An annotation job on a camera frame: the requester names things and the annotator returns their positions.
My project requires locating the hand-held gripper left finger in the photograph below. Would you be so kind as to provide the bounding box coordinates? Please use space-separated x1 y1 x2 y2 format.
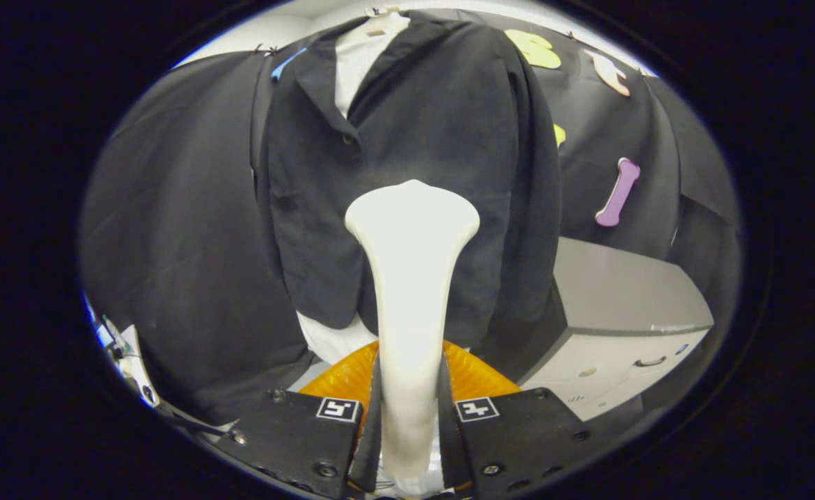
230 340 384 499

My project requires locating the black suit jacket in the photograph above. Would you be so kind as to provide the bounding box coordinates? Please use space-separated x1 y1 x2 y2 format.
258 10 564 362

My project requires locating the black backdrop cloth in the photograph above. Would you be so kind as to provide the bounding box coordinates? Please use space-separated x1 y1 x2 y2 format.
79 8 741 426

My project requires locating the white shirt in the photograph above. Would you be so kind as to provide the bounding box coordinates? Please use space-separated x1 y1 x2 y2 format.
296 12 411 367

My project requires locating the white object with wires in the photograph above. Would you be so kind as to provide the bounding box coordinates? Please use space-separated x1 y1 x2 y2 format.
88 299 161 410

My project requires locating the white purple garment steamer head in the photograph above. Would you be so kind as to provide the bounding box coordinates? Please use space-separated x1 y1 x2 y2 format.
344 179 481 481

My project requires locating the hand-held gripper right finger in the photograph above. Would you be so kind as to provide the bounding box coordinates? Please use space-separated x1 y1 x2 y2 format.
438 340 592 499

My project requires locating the grey cabinet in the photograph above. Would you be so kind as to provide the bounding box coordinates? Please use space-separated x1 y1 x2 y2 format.
518 236 716 422

